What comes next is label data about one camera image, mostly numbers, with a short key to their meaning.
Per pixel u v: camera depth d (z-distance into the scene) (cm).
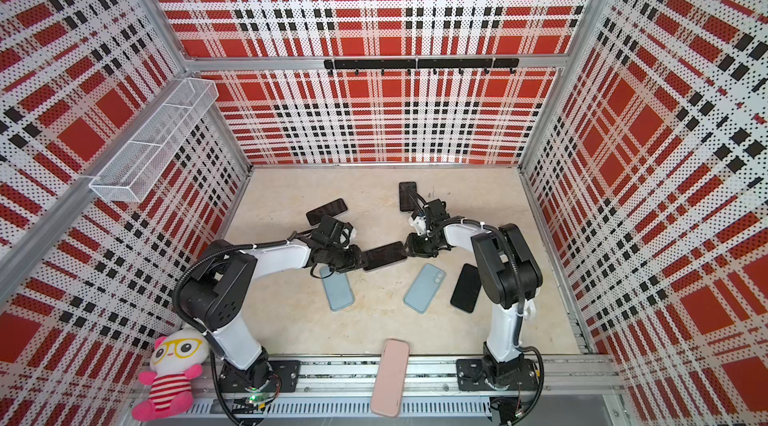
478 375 73
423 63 88
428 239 84
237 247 52
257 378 65
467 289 88
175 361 70
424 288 90
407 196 114
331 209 114
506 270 51
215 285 48
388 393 70
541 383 69
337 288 88
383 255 96
